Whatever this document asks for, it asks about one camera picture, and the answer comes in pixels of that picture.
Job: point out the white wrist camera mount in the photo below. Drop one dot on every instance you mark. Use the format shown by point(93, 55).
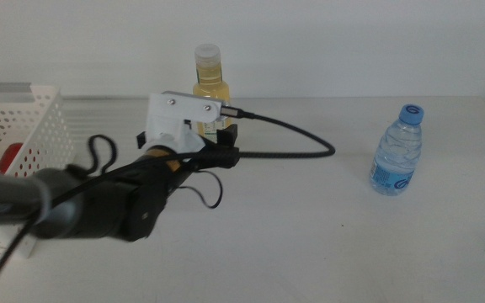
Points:
point(166, 122)

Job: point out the yellow liquid plastic bottle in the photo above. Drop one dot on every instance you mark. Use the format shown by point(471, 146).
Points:
point(211, 80)

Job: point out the white perforated plastic basket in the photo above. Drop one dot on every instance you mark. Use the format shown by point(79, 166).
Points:
point(40, 122)

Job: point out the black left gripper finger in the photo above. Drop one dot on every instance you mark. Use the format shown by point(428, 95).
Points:
point(228, 135)
point(142, 140)

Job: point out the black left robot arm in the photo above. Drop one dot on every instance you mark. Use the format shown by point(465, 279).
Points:
point(99, 206)

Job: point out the red soda can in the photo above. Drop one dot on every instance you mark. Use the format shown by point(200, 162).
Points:
point(10, 157)

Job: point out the blue cap water bottle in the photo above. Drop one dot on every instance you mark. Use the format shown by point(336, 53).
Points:
point(396, 160)

